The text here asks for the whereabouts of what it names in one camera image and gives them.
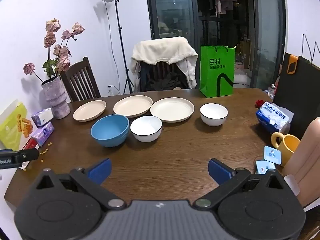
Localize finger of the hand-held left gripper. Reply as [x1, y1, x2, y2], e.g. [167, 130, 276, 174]
[14, 149, 39, 167]

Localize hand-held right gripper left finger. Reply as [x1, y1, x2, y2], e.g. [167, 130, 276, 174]
[36, 158, 127, 211]

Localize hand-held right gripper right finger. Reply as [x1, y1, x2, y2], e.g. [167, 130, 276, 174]
[194, 158, 285, 210]

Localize blue bowl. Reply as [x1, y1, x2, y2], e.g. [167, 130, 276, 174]
[90, 114, 130, 148]

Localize small white bowl black rim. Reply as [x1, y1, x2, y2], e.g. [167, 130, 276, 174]
[200, 103, 229, 127]

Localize small beige plate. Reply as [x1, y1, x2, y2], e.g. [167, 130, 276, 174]
[73, 100, 107, 122]

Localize large white bowl black rim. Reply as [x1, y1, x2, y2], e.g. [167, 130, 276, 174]
[130, 116, 163, 142]

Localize cream plate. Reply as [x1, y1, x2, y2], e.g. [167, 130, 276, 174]
[150, 97, 195, 123]

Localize red box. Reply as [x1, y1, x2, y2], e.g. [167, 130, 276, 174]
[22, 137, 40, 155]

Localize scattered popcorn pieces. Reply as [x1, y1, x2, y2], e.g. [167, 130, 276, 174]
[39, 142, 54, 162]

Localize yellow-green box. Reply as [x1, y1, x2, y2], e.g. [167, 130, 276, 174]
[0, 99, 34, 149]

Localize yellow mug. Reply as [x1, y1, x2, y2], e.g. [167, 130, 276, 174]
[271, 132, 300, 167]

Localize blue tissue pack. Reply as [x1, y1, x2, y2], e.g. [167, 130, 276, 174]
[255, 101, 294, 134]

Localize dark wooden chair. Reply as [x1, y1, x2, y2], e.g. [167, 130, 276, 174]
[61, 57, 101, 102]

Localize green paper bag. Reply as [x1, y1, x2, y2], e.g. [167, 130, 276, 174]
[199, 45, 235, 98]

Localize black crumpled garment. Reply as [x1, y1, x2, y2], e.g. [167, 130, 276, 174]
[150, 71, 189, 92]

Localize dark blue garment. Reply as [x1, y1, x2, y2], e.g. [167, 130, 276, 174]
[139, 62, 156, 92]

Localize wooden chair with cushion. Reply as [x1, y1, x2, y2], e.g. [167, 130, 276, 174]
[140, 60, 190, 92]

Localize black board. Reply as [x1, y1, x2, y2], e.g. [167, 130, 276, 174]
[271, 52, 320, 140]

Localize orange clip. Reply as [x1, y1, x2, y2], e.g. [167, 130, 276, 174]
[287, 55, 298, 75]

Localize chair with cream sweater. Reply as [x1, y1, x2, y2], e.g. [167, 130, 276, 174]
[131, 37, 199, 92]

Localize black glass sliding door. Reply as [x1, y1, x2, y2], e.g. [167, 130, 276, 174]
[145, 0, 287, 90]

